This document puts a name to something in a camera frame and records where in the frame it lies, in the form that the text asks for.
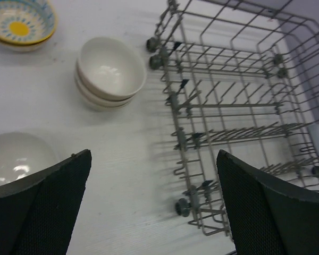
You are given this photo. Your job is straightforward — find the white bowl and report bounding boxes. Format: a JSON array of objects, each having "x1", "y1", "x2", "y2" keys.
[{"x1": 0, "y1": 132, "x2": 59, "y2": 186}]

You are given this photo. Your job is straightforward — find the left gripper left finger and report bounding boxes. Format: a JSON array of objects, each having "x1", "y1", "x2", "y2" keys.
[{"x1": 0, "y1": 149, "x2": 92, "y2": 254}]

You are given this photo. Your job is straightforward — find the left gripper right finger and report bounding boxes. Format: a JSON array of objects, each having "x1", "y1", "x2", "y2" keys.
[{"x1": 216, "y1": 150, "x2": 319, "y2": 254}]

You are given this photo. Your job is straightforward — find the yellow checkered bowl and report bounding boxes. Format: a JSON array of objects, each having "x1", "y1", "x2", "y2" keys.
[{"x1": 0, "y1": 0, "x2": 57, "y2": 46}]

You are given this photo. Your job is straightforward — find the grey wire dish rack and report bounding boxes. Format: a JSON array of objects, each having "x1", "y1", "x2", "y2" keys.
[{"x1": 146, "y1": 1, "x2": 319, "y2": 236}]

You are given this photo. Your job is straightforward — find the floral green orange bowl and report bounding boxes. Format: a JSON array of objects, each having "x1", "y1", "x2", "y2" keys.
[{"x1": 0, "y1": 21, "x2": 57, "y2": 52}]

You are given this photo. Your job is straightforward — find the plain beige bowl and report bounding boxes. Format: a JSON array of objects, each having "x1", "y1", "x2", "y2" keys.
[{"x1": 75, "y1": 80, "x2": 133, "y2": 112}]

